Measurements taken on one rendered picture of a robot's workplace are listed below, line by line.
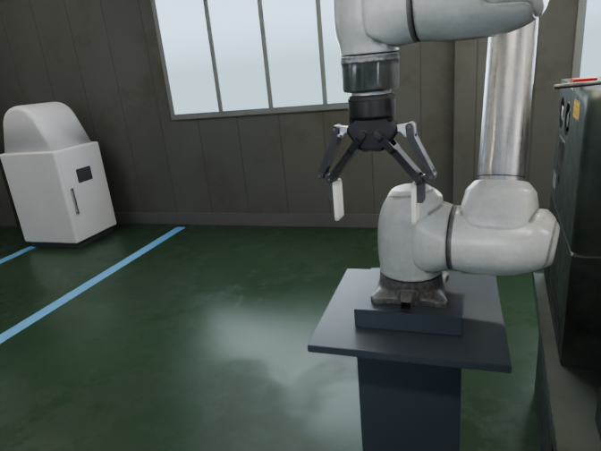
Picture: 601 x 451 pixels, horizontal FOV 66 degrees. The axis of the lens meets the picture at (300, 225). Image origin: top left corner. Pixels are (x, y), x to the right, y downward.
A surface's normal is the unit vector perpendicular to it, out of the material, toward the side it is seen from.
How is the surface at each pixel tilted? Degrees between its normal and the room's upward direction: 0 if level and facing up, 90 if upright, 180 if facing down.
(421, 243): 87
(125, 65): 90
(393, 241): 88
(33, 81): 90
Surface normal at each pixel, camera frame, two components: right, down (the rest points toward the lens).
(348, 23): -0.64, 0.38
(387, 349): -0.09, -0.94
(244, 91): -0.30, 0.33
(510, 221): -0.30, -0.10
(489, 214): -0.53, -0.09
